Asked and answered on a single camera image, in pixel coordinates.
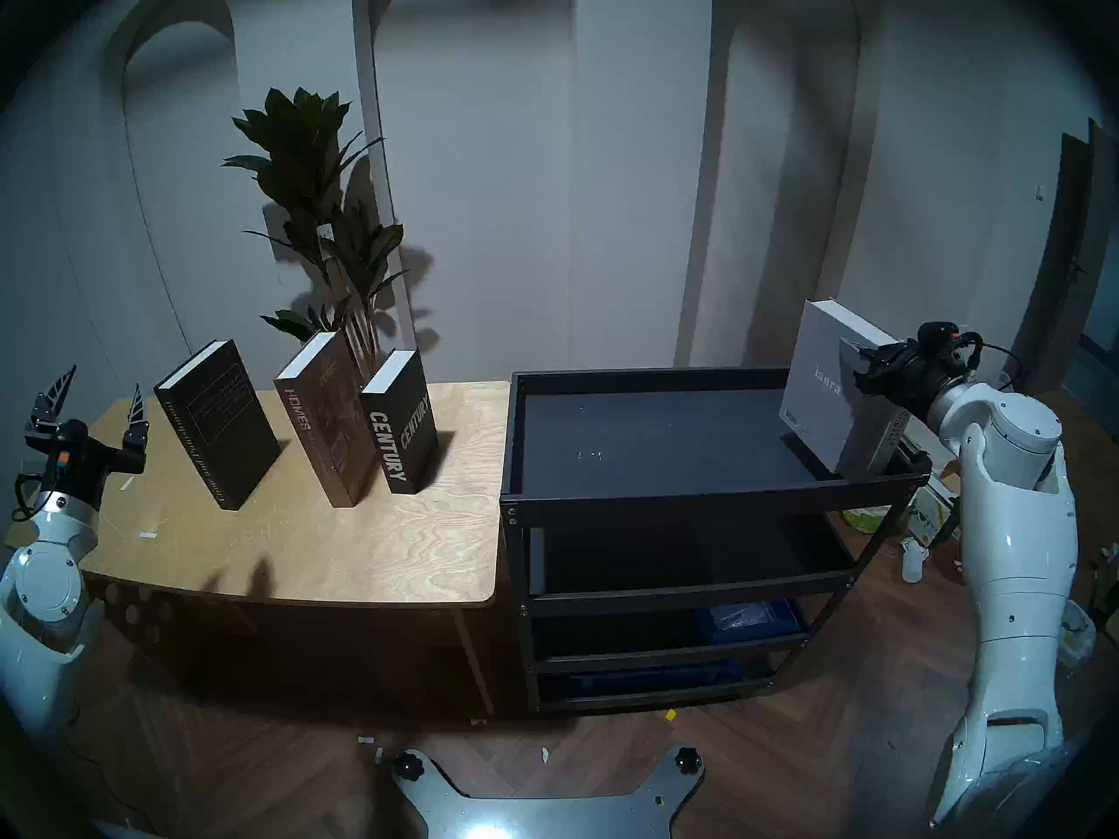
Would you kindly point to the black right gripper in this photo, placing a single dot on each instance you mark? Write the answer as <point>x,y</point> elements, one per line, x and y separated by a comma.
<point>918,370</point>

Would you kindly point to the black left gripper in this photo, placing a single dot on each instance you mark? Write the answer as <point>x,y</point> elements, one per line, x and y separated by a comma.
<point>79,461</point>

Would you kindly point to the grey ianra book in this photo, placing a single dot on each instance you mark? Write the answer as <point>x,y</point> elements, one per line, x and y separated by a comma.
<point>817,400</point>

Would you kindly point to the black Crime and Punishment book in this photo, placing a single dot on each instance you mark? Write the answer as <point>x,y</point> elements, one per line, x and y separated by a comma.
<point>218,426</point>

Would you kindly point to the black Century book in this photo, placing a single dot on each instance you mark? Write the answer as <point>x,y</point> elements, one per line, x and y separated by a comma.
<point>398,435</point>

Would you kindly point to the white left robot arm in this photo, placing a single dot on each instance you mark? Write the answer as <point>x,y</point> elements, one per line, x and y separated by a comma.
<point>48,601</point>

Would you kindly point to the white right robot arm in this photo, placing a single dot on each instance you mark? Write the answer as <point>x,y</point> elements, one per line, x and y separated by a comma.
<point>1014,531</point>

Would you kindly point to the black metal shelf cart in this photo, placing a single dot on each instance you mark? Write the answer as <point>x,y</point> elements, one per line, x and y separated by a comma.
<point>664,444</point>

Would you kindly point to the green white carton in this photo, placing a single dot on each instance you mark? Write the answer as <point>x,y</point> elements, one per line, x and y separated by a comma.
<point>931,514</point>

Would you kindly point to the white plastic bottle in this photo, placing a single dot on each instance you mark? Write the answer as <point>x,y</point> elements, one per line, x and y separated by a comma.
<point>912,565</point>

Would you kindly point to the dark brown door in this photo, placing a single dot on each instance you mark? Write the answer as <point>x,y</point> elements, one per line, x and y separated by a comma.
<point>1053,260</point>

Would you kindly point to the brown Homes book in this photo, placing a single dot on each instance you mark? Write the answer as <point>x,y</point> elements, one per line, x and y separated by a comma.
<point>332,426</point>

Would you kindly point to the blue bin with plastic bag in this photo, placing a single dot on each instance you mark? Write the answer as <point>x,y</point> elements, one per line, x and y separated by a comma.
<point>747,620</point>

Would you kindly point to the light wooden table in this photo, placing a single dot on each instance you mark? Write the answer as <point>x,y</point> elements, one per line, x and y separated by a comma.
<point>367,540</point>

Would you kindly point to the tall green leafy plant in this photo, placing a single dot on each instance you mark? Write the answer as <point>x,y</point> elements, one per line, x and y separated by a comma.
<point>293,156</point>

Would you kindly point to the white trash bag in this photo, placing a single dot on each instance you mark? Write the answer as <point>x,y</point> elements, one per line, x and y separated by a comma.
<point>1077,636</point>

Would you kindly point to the dark blue flat bin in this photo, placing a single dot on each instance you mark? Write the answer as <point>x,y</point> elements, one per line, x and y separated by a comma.
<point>647,676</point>

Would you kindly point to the black star knob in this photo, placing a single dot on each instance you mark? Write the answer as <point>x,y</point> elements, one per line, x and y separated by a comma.
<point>689,761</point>
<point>408,766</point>

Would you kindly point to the grey metal robot base plate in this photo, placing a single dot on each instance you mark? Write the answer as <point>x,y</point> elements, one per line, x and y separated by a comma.
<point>542,815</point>

